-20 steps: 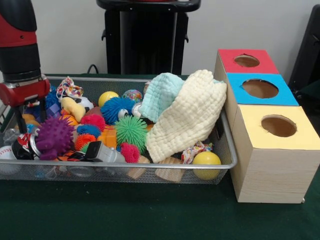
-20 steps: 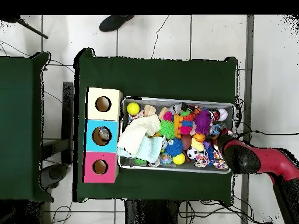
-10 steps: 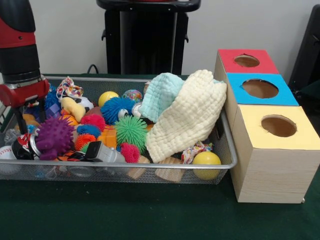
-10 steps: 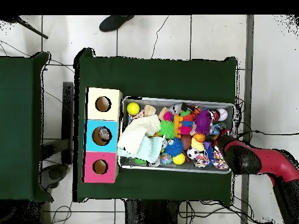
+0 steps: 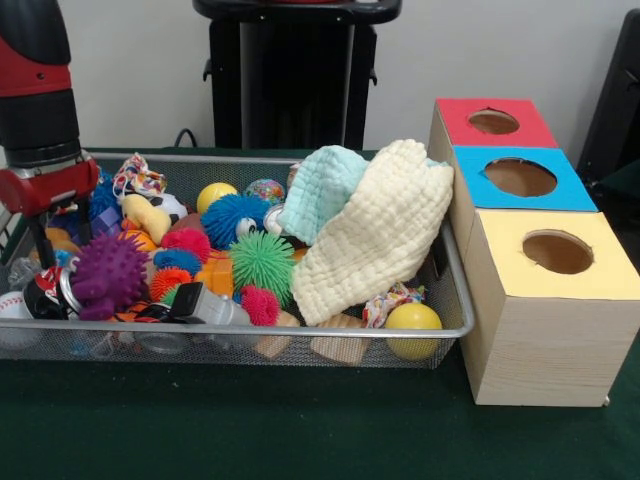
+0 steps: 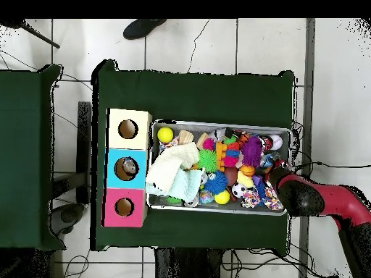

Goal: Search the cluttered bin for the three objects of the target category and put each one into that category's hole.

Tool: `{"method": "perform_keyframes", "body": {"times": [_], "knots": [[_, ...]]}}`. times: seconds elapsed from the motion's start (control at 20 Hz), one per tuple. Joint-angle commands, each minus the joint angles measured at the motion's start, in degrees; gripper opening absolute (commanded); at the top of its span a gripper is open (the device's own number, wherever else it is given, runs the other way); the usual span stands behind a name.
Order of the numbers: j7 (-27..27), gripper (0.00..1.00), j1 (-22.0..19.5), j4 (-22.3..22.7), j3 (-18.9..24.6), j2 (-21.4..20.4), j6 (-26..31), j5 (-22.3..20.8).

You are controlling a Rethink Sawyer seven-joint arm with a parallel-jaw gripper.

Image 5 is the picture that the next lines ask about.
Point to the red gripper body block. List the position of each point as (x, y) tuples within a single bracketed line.
[(50, 187)]

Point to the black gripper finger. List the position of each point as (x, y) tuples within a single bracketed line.
[(84, 222), (44, 240)]

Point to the clear plastic bottle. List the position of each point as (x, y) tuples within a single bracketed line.
[(22, 270)]

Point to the light blue waffle cloth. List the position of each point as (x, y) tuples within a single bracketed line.
[(320, 190)]

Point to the cream waffle cloth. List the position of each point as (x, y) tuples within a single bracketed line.
[(375, 235)]

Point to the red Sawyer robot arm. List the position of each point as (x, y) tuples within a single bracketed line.
[(37, 100)]

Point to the wooden box with three holes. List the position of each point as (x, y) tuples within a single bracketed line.
[(550, 350)]

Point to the crushed black can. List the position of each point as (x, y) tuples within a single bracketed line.
[(45, 297)]

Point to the purple spiky rubber toy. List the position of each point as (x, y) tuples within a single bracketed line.
[(110, 275)]

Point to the white baseball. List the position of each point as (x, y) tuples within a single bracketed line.
[(12, 306)]

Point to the crumpled colourful printed wrapper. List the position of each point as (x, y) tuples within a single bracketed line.
[(142, 177)]

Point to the blue spiky ball with eyes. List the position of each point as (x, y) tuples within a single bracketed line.
[(230, 215)]

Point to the plain green spiky ball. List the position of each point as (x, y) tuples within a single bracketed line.
[(262, 265)]

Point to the dark green table cloth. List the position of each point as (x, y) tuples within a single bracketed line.
[(250, 425)]

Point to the large yellow ball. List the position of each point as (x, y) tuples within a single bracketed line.
[(414, 330)]

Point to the neighbouring green covered table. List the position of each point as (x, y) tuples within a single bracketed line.
[(625, 200)]

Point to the black chair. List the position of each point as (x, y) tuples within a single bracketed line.
[(620, 100)]

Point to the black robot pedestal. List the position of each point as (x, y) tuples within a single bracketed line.
[(280, 75)]

